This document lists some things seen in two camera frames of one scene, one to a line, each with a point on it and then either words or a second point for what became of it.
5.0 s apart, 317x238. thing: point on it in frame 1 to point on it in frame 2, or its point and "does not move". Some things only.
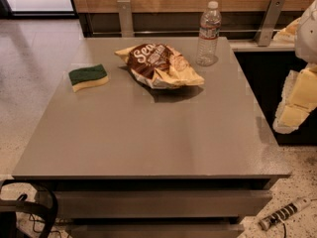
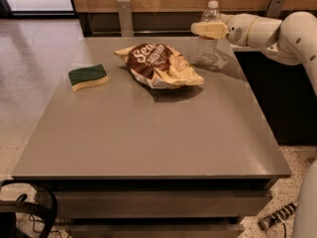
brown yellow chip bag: [158, 65] does not move
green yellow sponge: [88, 76] does not move
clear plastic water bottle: [210, 23] does not move
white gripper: [307, 34] to [238, 29]
